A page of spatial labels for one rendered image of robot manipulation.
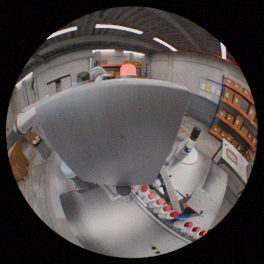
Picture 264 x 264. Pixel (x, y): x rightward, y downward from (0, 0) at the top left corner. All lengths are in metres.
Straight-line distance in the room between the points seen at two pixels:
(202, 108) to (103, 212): 4.81
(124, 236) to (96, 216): 0.24
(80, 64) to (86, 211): 4.78
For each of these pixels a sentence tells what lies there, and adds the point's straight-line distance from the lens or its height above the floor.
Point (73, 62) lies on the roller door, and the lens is 4.76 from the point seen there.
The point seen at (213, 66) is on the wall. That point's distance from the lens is 4.84.
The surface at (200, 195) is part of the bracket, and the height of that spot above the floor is 1.14.
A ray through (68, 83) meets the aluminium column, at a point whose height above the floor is 1.48.
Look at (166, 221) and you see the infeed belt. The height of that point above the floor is 0.88.
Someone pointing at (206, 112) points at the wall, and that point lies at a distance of 4.68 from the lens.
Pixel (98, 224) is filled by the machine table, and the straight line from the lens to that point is 0.70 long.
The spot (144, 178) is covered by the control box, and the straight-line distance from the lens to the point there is 0.15.
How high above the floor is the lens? 1.47
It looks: 36 degrees down
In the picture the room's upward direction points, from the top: straight up
